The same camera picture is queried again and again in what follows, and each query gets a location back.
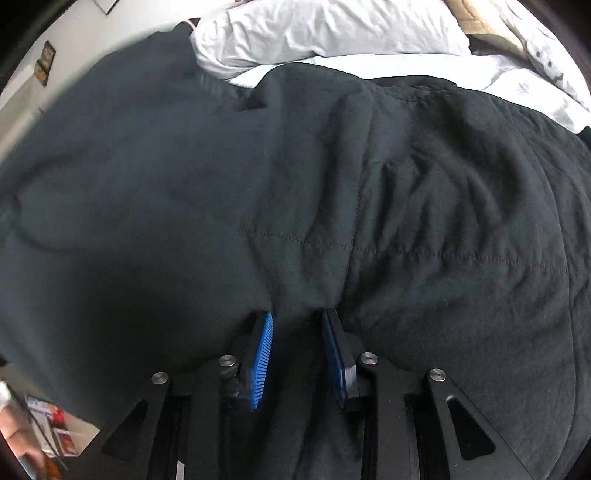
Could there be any black quilted coat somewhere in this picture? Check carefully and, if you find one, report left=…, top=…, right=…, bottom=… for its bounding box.
left=0, top=21, right=591, bottom=480

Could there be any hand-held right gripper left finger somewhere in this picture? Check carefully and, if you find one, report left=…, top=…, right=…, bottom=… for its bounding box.
left=69, top=311, right=274, bottom=480

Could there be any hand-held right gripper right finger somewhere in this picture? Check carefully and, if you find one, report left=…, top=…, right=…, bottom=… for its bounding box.
left=322, top=308, right=536, bottom=480

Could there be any beige fur cloth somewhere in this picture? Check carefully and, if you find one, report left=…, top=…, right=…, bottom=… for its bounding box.
left=445, top=0, right=528, bottom=61

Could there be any pile of magazines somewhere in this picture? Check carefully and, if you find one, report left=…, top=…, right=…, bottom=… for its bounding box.
left=25, top=394, right=78, bottom=459

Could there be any dark wall picture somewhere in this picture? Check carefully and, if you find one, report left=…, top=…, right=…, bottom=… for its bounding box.
left=34, top=41, right=57, bottom=86

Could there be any white printed pillow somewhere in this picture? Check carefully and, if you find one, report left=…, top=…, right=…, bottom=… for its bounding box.
left=489, top=0, right=591, bottom=112

